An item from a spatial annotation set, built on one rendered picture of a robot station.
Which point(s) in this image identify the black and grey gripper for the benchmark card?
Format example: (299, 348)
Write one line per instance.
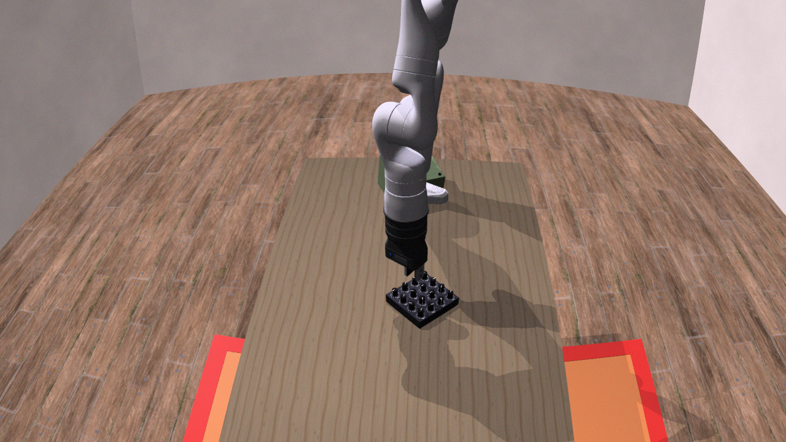
(406, 227)

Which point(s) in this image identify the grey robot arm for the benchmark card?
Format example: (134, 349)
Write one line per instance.
(413, 122)

